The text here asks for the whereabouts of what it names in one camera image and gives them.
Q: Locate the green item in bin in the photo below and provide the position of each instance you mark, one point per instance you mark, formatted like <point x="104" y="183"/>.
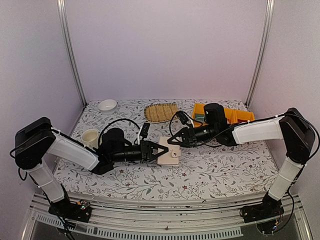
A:
<point x="200" y="118"/>

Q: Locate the yellow bin right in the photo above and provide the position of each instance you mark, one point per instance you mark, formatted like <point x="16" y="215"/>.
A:
<point x="244" y="116"/>

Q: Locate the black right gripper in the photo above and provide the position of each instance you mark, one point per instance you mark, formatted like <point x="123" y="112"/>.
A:
<point x="187" y="136"/>

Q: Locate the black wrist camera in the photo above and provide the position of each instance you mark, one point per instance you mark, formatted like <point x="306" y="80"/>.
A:
<point x="185" y="119"/>
<point x="143" y="132"/>

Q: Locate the yellow bin middle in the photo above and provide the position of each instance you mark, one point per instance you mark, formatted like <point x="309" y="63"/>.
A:
<point x="230" y="115"/>

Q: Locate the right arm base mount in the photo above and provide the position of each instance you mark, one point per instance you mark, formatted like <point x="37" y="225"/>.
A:
<point x="268" y="208"/>

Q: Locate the woven bamboo tray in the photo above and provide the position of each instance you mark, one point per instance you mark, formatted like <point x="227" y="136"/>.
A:
<point x="161" y="112"/>

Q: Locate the aluminium frame post left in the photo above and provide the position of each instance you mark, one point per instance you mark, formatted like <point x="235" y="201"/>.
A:
<point x="61" y="7"/>

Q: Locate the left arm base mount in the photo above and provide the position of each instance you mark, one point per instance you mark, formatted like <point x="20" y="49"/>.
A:
<point x="78" y="211"/>

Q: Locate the small white bowl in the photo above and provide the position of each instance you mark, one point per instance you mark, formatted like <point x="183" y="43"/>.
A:
<point x="107" y="106"/>

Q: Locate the floral patterned table mat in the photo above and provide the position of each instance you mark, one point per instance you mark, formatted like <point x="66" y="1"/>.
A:
<point x="182" y="173"/>

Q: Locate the aluminium front rail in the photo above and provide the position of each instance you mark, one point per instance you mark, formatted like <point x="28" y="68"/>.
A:
<point x="200" y="219"/>

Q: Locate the yellow bin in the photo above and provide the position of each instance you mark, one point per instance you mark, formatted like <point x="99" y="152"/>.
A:
<point x="244" y="116"/>
<point x="198" y="109"/>
<point x="230" y="115"/>

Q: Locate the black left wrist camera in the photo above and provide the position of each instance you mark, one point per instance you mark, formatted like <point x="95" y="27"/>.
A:
<point x="143" y="132"/>

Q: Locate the cream ceramic mug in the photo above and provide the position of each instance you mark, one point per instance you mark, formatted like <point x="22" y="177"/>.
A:
<point x="90" y="138"/>

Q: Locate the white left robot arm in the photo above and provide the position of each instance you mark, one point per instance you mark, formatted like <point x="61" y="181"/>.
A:
<point x="40" y="138"/>

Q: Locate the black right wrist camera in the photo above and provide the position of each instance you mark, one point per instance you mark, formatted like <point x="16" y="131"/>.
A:
<point x="185" y="119"/>

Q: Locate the aluminium frame post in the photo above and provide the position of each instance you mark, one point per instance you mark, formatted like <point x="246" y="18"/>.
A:
<point x="267" y="24"/>
<point x="61" y="7"/>

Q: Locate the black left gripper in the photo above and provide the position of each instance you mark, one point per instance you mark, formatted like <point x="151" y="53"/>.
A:
<point x="145" y="151"/>

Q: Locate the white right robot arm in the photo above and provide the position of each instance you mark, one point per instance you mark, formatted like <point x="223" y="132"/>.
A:
<point x="298" y="134"/>

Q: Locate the yellow bin left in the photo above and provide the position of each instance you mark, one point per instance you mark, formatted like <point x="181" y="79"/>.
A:
<point x="198" y="109"/>

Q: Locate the aluminium frame post right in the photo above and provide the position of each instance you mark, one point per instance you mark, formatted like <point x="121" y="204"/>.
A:
<point x="267" y="24"/>

